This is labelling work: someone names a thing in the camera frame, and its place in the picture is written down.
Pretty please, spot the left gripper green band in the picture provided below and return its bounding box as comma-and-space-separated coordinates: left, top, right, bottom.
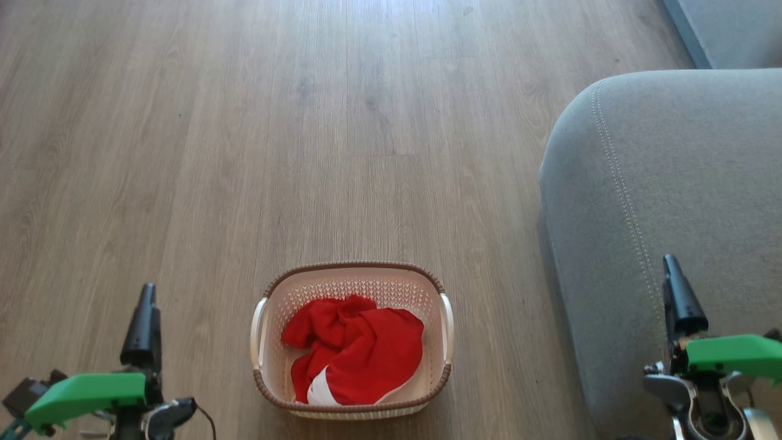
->
23, 283, 166, 440

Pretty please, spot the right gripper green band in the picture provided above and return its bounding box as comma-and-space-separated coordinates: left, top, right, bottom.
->
663, 254, 782, 393

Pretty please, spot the red and white garment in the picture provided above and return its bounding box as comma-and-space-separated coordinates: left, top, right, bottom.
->
281, 294, 425, 406

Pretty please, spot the cream plastic laundry basket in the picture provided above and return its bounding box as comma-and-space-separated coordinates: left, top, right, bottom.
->
249, 262, 455, 420

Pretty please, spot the thin black cable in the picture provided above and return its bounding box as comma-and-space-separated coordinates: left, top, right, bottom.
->
193, 403, 218, 440

